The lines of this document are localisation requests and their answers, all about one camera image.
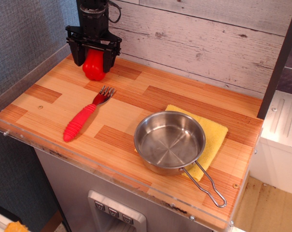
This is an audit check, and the orange object bottom left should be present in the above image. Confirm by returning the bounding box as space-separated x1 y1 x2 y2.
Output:
4 221 29 232

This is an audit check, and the fork with red handle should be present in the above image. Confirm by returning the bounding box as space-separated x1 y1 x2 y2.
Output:
63 86 116 142

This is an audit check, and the clear acrylic guard rail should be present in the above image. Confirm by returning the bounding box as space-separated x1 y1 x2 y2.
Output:
0 35 262 228

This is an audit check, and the white toy appliance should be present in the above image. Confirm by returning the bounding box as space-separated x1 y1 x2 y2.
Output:
250 91 292 194

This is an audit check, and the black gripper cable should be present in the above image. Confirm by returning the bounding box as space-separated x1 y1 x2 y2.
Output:
108 0 122 24

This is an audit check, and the yellow folded cloth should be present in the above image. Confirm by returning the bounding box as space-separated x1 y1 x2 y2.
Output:
134 104 229 182

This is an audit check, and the steel pot with wire handle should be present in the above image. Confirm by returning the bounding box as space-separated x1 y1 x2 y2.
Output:
134 111 227 208

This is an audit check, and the silver dispenser panel with buttons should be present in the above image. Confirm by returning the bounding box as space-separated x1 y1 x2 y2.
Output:
88 190 147 232

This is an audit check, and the grey toy fridge cabinet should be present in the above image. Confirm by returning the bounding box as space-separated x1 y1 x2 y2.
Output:
35 149 210 232

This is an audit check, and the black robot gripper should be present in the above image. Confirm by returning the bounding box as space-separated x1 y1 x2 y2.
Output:
66 0 122 73

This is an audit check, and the dark right support post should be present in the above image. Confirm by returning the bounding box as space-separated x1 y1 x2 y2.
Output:
257 18 292 119

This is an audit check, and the red bell pepper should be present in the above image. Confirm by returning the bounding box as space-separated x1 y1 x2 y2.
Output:
83 49 106 81

